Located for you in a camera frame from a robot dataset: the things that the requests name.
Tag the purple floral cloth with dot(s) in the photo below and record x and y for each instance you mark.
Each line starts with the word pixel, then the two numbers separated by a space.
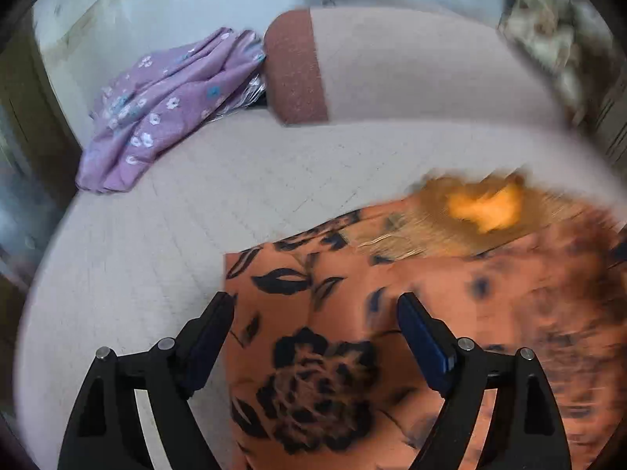
pixel 156 117

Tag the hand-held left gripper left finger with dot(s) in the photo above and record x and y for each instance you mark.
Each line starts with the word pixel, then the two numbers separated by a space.
pixel 209 347

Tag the wooden door with glass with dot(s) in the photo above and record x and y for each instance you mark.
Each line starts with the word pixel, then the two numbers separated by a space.
pixel 29 107

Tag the cream floral blanket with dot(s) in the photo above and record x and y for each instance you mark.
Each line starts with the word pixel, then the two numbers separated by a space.
pixel 539 24

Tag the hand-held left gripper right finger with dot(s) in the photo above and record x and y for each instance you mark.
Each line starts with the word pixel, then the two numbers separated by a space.
pixel 425 347

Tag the orange black floral garment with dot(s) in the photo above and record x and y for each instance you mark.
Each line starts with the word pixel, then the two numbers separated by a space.
pixel 333 313

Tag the clear plastic bag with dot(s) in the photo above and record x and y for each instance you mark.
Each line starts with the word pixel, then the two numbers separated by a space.
pixel 240 95

